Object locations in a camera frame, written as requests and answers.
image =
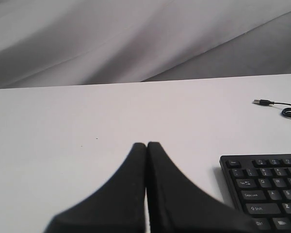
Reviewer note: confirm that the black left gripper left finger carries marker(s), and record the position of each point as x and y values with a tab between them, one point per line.
117	207

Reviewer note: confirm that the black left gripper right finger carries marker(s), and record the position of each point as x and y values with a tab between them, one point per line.
177	205

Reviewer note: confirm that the black acer keyboard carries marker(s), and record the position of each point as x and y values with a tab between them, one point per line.
260	186

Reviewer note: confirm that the grey backdrop cloth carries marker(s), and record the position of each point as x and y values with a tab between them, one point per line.
75	42

